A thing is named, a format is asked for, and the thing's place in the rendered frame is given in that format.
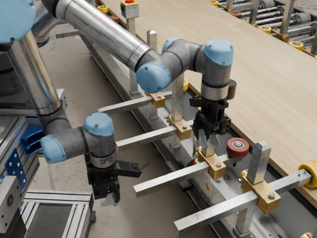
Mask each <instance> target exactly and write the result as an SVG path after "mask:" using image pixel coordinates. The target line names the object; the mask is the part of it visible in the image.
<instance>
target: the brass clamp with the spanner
mask: <svg viewBox="0 0 317 238"><path fill-rule="evenodd" d="M196 152H197V153H198V155H199V157H198V162H199V163H201V162H204V161H205V162H206V163H207V164H208V166H209V172H208V174H209V175H210V176H211V177H212V179H213V180H215V179H218V178H221V177H224V176H225V172H226V165H225V164H224V163H223V162H222V161H221V160H220V159H219V158H218V156H217V155H216V154H215V153H214V154H213V155H211V156H208V157H205V155H204V154H203V153H202V152H201V146H200V147H199V148H198V149H197V150H196ZM217 162H220V163H221V165H222V166H221V168H217V167H216V163H217Z"/></svg>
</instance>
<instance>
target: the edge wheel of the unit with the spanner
mask: <svg viewBox="0 0 317 238"><path fill-rule="evenodd" d="M248 150H249V144H248V142H247V141H246V140H244V139H242V138H237V137H236V138H231V139H230V140H228V142H227V147H226V151H227V153H228V154H229V155H230V156H232V157H235V158H243V157H245V156H246V155H247V154H248ZM233 166H234V167H235V166H236V163H233Z"/></svg>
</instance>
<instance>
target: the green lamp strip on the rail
mask: <svg viewBox="0 0 317 238"><path fill-rule="evenodd" d="M170 162H171V163H172V165H173V166H174V167H175V169H176V170H177V171H178V170H180V168H179V167H178V165H177V164H176V162H175V161H174V160H170ZM184 182H185V183H186V184H187V185H191V184H190V182H189V180H185V181H184Z"/></svg>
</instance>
